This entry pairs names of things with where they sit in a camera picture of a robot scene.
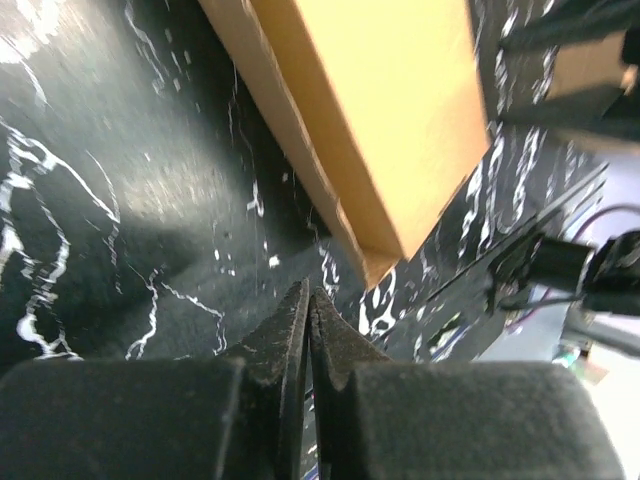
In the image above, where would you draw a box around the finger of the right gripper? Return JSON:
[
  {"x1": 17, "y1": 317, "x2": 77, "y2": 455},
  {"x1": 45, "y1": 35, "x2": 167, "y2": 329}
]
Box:
[
  {"x1": 500, "y1": 0, "x2": 639, "y2": 50},
  {"x1": 501, "y1": 97, "x2": 639, "y2": 150}
]

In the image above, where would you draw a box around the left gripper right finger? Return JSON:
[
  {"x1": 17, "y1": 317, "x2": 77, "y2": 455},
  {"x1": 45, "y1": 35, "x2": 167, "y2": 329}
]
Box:
[{"x1": 308, "y1": 290, "x2": 624, "y2": 479}]

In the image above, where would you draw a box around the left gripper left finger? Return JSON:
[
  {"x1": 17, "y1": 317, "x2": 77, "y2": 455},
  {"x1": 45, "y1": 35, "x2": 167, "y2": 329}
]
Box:
[{"x1": 1, "y1": 280, "x2": 310, "y2": 479}]

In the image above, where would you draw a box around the cardboard box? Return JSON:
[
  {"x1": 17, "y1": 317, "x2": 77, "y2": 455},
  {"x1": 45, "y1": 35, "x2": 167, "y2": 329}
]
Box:
[{"x1": 202, "y1": 1, "x2": 489, "y2": 288}]

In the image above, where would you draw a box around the stack of flat cardboard boxes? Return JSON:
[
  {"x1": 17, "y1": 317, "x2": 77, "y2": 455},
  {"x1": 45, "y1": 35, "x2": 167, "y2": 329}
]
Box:
[{"x1": 546, "y1": 32, "x2": 638, "y2": 99}]

